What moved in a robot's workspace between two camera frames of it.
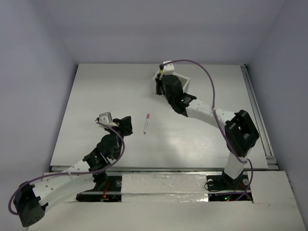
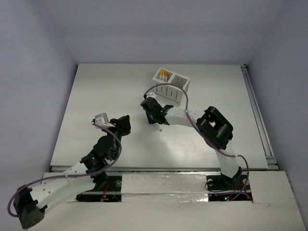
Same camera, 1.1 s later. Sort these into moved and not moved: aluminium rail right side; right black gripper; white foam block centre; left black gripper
Moved: right black gripper
Not moved: aluminium rail right side; left black gripper; white foam block centre
